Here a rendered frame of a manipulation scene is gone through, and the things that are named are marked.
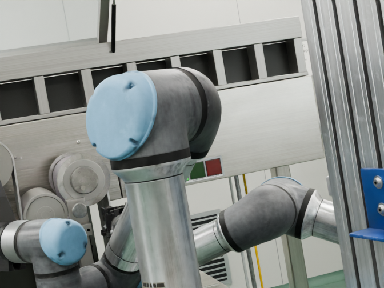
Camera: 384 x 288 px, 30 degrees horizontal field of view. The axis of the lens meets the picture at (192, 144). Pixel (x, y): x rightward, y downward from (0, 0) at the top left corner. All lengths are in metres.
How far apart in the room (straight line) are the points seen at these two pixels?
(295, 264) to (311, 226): 1.19
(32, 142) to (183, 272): 1.37
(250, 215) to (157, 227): 0.51
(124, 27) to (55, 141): 2.54
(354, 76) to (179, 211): 0.30
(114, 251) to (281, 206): 0.40
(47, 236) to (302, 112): 1.53
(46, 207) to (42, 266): 0.79
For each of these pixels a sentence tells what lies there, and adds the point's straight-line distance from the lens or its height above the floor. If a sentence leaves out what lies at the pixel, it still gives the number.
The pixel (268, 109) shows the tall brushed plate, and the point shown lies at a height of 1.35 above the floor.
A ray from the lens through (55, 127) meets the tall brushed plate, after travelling 2.33.
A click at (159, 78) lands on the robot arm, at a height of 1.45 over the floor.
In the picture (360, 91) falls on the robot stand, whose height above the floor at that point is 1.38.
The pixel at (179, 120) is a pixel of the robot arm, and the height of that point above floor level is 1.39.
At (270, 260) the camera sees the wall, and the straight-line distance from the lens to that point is 5.11.
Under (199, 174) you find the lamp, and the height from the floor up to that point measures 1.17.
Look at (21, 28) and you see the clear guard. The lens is 2.30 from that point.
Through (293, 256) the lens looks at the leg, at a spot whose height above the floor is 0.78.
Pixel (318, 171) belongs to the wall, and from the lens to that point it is 5.19.
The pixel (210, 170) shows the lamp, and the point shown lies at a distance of 2.43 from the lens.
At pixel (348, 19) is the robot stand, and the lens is 1.00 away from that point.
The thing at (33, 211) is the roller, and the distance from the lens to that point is 2.01.
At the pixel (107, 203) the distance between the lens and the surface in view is 2.05.
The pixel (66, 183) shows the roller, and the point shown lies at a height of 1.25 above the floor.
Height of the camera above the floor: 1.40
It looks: 3 degrees down
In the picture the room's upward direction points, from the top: 10 degrees counter-clockwise
